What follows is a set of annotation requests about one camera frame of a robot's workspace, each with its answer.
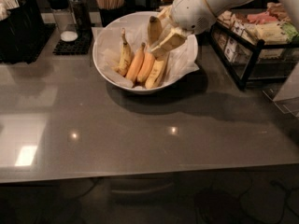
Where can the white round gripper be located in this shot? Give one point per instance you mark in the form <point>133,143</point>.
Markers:
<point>191,10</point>

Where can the large front yellow banana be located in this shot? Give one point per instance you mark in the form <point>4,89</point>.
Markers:
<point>154,29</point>

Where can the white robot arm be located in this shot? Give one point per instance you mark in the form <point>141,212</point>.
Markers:
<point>291,7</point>

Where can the white ceramic bowl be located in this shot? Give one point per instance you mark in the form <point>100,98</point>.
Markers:
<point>146,90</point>

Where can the white paper bowl liner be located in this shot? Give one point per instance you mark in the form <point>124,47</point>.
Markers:
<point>183,59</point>

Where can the orange-yellow banana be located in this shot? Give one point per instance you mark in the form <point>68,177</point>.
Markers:
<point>144,72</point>
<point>136,63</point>

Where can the right yellow banana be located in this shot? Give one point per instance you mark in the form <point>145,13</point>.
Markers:
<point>156,72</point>

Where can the left spotted yellow banana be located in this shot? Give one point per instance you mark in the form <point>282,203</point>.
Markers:
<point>126,55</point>

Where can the orange-yellow middle banana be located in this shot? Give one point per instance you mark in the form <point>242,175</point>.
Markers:
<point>136,63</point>

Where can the cup of wooden stirrers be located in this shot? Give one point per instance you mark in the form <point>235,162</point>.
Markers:
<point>110,10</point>

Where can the dark pepper shaker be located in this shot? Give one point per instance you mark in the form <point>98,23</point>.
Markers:
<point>81,13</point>

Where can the glass sugar dispenser black lid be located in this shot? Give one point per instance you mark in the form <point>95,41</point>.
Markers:
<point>64,20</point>

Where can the large black rubber mat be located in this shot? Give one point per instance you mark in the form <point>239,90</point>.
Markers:
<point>28,53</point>

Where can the black container with packets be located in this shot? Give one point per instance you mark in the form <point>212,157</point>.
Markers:
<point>20,23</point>

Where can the black wire condiment rack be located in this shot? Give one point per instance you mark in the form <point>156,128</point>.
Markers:
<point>255,53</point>

